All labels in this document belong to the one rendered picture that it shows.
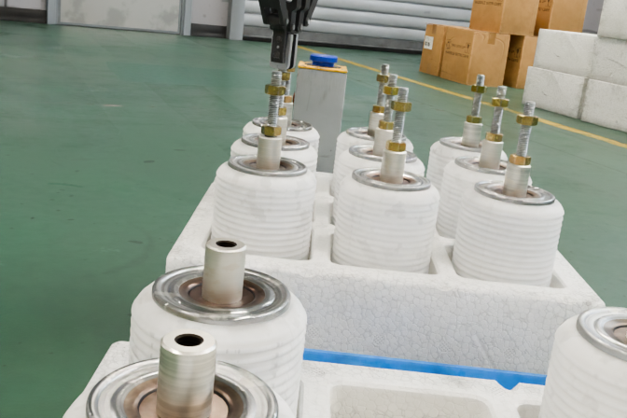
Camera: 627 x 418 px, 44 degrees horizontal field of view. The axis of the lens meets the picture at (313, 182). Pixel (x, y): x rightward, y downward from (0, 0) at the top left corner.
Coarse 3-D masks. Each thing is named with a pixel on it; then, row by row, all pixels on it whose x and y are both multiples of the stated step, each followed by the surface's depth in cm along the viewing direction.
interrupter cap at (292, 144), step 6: (258, 132) 87; (246, 138) 84; (252, 138) 84; (288, 138) 87; (294, 138) 87; (300, 138) 87; (246, 144) 82; (252, 144) 82; (288, 144) 85; (294, 144) 84; (300, 144) 84; (306, 144) 84; (282, 150) 81; (288, 150) 81; (294, 150) 82
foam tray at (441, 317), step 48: (192, 240) 72; (288, 288) 68; (336, 288) 68; (384, 288) 68; (432, 288) 68; (480, 288) 68; (528, 288) 69; (576, 288) 71; (336, 336) 69; (384, 336) 69; (432, 336) 69; (480, 336) 69; (528, 336) 69
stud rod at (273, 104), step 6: (276, 72) 71; (276, 78) 71; (276, 84) 71; (270, 96) 72; (276, 96) 71; (270, 102) 71; (276, 102) 71; (270, 108) 71; (276, 108) 72; (270, 114) 72; (276, 114) 72; (270, 120) 72; (276, 120) 72; (276, 126) 72
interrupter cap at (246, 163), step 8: (232, 160) 73; (240, 160) 73; (248, 160) 74; (256, 160) 75; (280, 160) 75; (288, 160) 76; (296, 160) 75; (232, 168) 71; (240, 168) 70; (248, 168) 71; (256, 168) 71; (280, 168) 73; (288, 168) 73; (296, 168) 73; (304, 168) 73; (272, 176) 70; (280, 176) 70; (288, 176) 70
